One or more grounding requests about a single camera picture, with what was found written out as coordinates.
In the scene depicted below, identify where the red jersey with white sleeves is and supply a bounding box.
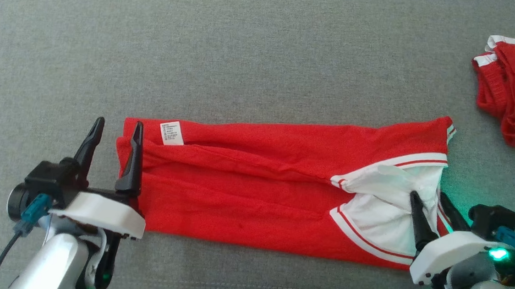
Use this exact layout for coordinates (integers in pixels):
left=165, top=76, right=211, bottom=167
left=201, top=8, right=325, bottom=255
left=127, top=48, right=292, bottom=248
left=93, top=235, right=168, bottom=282
left=108, top=90, right=459, bottom=274

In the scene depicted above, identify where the left camera cable teal plug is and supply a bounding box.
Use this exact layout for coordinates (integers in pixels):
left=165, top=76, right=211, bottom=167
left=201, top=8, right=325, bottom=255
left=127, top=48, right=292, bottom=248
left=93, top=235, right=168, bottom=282
left=0, top=190, right=55, bottom=289

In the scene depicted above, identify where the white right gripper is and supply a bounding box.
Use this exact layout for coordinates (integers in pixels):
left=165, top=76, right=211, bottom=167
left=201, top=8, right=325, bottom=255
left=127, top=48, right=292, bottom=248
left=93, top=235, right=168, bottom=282
left=402, top=190, right=515, bottom=289

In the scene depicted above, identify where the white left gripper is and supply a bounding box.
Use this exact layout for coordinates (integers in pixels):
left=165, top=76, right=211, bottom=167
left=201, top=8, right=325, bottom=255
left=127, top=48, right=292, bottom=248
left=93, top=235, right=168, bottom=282
left=43, top=114, right=154, bottom=289

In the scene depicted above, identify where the large grey sofa seat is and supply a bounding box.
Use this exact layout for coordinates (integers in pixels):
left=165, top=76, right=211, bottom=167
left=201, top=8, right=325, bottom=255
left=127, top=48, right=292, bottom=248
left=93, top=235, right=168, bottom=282
left=0, top=0, right=515, bottom=289

